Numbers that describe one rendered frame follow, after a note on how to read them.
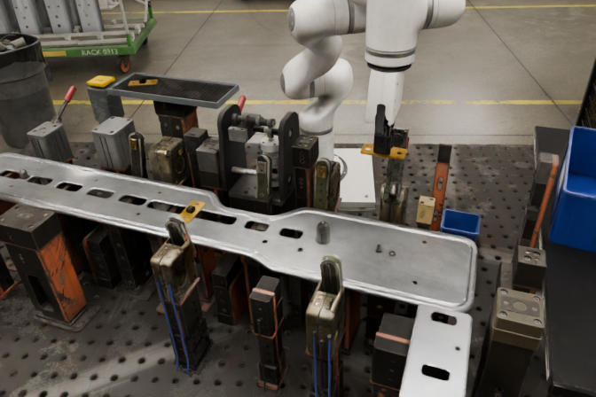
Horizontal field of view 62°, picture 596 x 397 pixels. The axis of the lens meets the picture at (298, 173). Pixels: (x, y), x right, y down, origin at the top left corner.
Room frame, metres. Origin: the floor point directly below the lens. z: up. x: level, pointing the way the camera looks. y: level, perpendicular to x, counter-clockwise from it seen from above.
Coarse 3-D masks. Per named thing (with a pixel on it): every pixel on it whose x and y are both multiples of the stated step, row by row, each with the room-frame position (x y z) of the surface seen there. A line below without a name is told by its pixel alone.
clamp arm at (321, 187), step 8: (320, 160) 1.03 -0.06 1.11; (328, 160) 1.03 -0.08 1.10; (320, 168) 1.02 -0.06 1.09; (328, 168) 1.02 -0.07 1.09; (320, 176) 1.01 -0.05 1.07; (328, 176) 1.01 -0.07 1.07; (320, 184) 1.02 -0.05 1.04; (328, 184) 1.01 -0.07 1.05; (320, 192) 1.01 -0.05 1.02; (328, 192) 1.01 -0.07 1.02; (320, 200) 1.00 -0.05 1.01; (328, 200) 1.01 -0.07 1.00
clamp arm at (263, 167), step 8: (256, 160) 1.07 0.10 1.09; (264, 160) 1.06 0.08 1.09; (256, 168) 1.06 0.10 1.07; (264, 168) 1.05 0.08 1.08; (256, 176) 1.06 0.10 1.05; (264, 176) 1.05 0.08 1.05; (256, 184) 1.05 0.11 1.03; (264, 184) 1.05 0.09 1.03; (256, 192) 1.05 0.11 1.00; (264, 192) 1.04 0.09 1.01
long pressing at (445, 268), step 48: (0, 192) 1.11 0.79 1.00; (48, 192) 1.09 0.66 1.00; (144, 192) 1.08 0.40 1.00; (192, 192) 1.07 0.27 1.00; (192, 240) 0.88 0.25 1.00; (240, 240) 0.87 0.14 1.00; (288, 240) 0.86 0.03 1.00; (336, 240) 0.86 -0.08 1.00; (384, 240) 0.85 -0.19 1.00; (432, 240) 0.84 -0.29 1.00; (384, 288) 0.71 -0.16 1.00; (432, 288) 0.70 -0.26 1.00
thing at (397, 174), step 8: (400, 128) 0.97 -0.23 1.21; (400, 136) 0.93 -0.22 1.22; (400, 144) 0.93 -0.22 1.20; (392, 160) 0.96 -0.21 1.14; (400, 160) 0.95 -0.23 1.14; (392, 168) 0.96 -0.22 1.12; (400, 168) 0.94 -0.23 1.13; (392, 176) 0.95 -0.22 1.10; (400, 176) 0.94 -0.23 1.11; (400, 184) 0.93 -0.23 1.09; (400, 192) 0.93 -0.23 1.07
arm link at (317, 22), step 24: (312, 0) 1.22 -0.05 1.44; (336, 0) 1.22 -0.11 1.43; (288, 24) 1.23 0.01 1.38; (312, 24) 1.19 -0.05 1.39; (336, 24) 1.20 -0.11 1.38; (312, 48) 1.25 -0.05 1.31; (336, 48) 1.31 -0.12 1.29; (288, 72) 1.47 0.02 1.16; (312, 72) 1.38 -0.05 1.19; (288, 96) 1.47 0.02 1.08; (312, 96) 1.47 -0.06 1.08
